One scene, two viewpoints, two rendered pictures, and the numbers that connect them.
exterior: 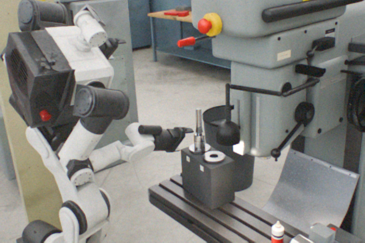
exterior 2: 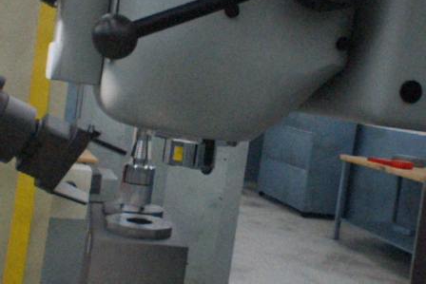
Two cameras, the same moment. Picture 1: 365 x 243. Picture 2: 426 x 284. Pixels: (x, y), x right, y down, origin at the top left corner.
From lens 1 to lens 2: 1.06 m
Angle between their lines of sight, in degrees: 26
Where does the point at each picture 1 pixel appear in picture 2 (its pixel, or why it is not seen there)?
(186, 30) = (406, 202)
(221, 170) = (131, 259)
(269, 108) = not seen: outside the picture
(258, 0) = not seen: outside the picture
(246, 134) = not seen: outside the picture
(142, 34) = (329, 193)
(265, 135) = not seen: outside the picture
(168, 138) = (20, 123)
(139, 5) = (336, 145)
